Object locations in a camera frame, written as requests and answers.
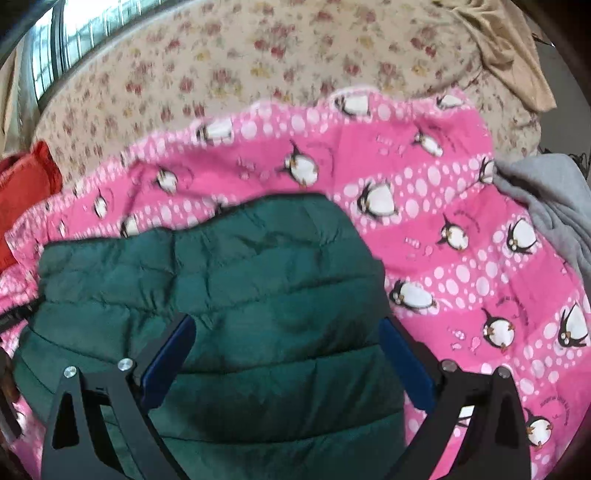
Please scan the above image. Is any dark green puffer jacket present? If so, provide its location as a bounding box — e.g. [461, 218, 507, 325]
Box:
[13, 195, 405, 479]

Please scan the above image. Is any red ruffled heart pillow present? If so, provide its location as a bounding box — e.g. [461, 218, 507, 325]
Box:
[0, 141, 63, 271]

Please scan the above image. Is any pink penguin blanket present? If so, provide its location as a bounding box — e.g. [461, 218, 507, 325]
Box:
[1, 90, 590, 479]

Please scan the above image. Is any beige curtain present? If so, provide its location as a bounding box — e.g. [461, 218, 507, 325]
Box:
[1, 38, 39, 158]

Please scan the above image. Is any grey sweatshirt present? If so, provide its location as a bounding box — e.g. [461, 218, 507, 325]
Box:
[494, 153, 591, 291]

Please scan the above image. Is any floral bed sheet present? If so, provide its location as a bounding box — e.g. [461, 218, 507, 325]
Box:
[34, 0, 543, 182]

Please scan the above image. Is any tan cloth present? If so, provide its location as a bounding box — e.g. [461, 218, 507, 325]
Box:
[436, 0, 557, 113]

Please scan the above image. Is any window with dark frame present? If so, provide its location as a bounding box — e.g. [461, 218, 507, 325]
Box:
[24, 0, 178, 108]

